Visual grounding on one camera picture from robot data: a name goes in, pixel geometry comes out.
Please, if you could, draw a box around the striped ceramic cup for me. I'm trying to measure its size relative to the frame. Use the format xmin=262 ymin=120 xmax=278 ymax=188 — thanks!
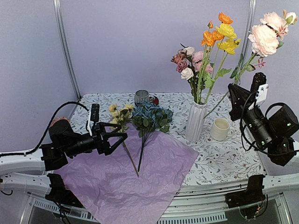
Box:
xmin=134 ymin=90 xmax=150 ymax=104

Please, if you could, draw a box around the pink patterned bowl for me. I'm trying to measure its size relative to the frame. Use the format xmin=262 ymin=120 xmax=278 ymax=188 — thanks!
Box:
xmin=51 ymin=117 xmax=70 ymax=125

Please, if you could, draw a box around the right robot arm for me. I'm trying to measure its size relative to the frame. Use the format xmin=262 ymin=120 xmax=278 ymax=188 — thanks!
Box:
xmin=225 ymin=84 xmax=299 ymax=208

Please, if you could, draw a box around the metal frame post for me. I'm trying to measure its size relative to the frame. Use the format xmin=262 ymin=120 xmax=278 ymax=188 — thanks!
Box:
xmin=229 ymin=0 xmax=257 ymax=100
xmin=53 ymin=0 xmax=82 ymax=99

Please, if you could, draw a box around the red patterned saucer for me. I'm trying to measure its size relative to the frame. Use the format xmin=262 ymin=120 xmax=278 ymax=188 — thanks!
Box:
xmin=149 ymin=96 xmax=159 ymax=105

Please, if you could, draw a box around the yellow flower stem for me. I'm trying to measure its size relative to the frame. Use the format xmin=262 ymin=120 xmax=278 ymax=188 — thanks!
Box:
xmin=202 ymin=22 xmax=242 ymax=105

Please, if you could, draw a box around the white ribbed vase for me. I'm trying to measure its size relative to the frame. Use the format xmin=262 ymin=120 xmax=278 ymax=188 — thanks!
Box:
xmin=185 ymin=98 xmax=207 ymax=141

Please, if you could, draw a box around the orange poppy flower stem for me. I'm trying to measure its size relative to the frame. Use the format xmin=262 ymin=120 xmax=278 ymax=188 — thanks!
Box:
xmin=196 ymin=12 xmax=234 ymax=105

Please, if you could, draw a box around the three rose flower stem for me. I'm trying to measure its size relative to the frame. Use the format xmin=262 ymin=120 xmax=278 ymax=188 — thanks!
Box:
xmin=171 ymin=51 xmax=198 ymax=103

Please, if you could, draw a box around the cream ceramic mug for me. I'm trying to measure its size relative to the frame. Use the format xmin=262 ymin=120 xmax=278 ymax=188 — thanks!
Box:
xmin=210 ymin=118 xmax=236 ymax=141

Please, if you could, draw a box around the aluminium front rail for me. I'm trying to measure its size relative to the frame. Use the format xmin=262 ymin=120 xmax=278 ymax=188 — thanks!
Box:
xmin=20 ymin=181 xmax=296 ymax=224

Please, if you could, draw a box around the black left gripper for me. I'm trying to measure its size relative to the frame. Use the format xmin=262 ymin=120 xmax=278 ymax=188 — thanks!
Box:
xmin=64 ymin=122 xmax=128 ymax=157

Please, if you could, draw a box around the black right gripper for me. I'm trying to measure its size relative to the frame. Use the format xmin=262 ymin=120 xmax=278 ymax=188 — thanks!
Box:
xmin=228 ymin=83 xmax=275 ymax=147

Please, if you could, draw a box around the right metal frame post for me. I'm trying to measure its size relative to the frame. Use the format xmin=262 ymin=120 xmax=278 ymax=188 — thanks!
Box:
xmin=229 ymin=0 xmax=257 ymax=100

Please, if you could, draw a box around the pale pink peony stem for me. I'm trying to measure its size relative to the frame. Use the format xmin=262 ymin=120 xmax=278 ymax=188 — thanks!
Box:
xmin=203 ymin=9 xmax=299 ymax=119

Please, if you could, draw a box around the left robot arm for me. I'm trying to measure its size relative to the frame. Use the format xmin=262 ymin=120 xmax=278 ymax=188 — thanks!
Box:
xmin=0 ymin=119 xmax=128 ymax=208

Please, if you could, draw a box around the pale yellow rose stem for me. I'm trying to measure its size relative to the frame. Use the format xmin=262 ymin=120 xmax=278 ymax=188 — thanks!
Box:
xmin=108 ymin=104 xmax=139 ymax=177

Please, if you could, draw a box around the left metal frame post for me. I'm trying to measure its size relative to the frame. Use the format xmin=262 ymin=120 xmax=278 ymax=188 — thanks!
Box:
xmin=53 ymin=0 xmax=82 ymax=99

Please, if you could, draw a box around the blue hydrangea flower bunch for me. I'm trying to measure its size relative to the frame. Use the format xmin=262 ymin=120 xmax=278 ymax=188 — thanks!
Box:
xmin=132 ymin=101 xmax=173 ymax=171

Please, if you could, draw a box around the pink peony flower stem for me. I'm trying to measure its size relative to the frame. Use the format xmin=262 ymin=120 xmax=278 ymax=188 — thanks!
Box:
xmin=192 ymin=49 xmax=214 ymax=104

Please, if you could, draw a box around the purple wrapping paper sheet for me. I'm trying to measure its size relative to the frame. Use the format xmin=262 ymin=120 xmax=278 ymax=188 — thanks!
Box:
xmin=57 ymin=126 xmax=198 ymax=224

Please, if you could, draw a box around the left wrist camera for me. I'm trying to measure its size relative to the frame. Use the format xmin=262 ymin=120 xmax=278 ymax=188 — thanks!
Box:
xmin=86 ymin=104 xmax=100 ymax=136

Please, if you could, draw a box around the floral tablecloth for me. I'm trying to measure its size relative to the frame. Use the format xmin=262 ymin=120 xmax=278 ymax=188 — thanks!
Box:
xmin=45 ymin=92 xmax=263 ymax=187

